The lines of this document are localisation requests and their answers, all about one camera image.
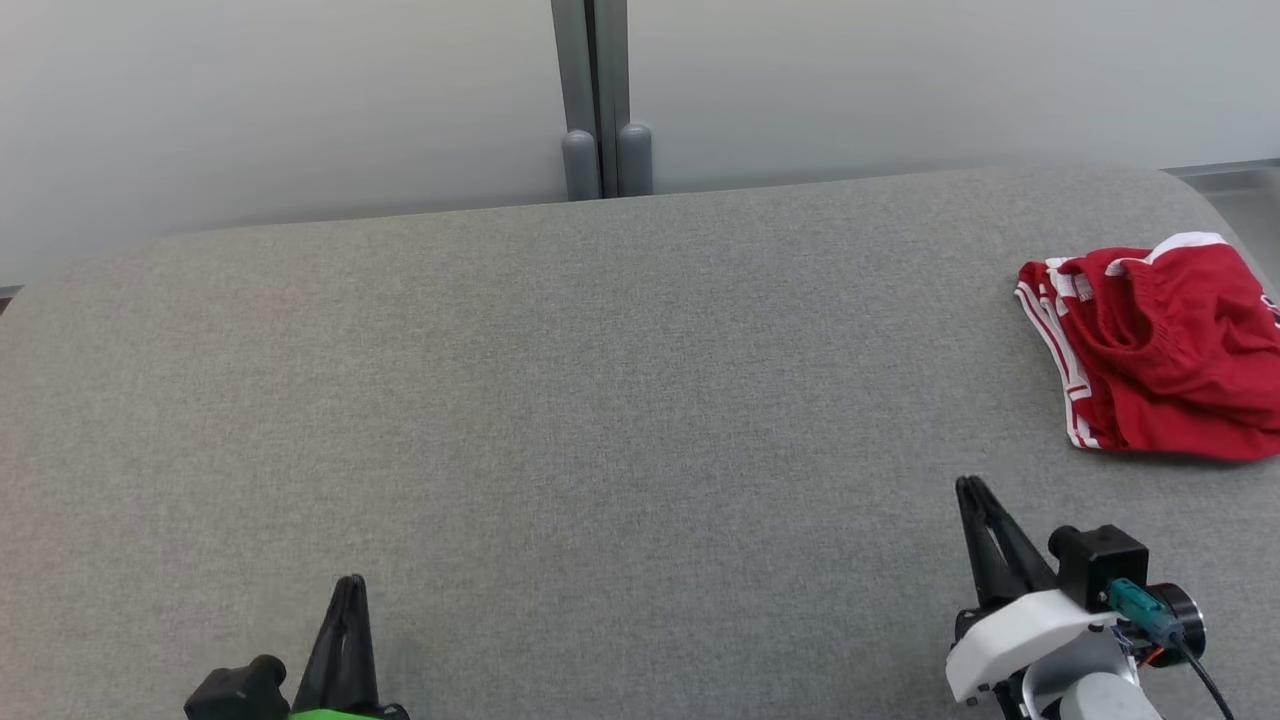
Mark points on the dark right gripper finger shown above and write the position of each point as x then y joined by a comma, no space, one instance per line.
982,570
1018,565

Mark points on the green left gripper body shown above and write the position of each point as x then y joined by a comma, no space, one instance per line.
350,714

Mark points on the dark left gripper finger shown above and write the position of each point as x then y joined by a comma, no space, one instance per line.
363,660
332,660

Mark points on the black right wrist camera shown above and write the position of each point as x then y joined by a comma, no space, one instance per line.
1100,565

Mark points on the grey partition post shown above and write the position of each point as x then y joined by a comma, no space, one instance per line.
600,100

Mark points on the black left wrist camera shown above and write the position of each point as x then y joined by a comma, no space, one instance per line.
235,692

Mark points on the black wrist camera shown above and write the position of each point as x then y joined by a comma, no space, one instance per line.
1100,565
235,692

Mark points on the black round right gripper motor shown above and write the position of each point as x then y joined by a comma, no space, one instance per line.
1185,615

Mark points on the red and white jersey shirt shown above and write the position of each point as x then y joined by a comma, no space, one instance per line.
1050,315

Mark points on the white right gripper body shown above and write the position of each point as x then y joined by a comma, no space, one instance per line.
1010,635

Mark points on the red Bulls 23 shorts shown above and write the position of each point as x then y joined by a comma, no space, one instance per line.
1185,330

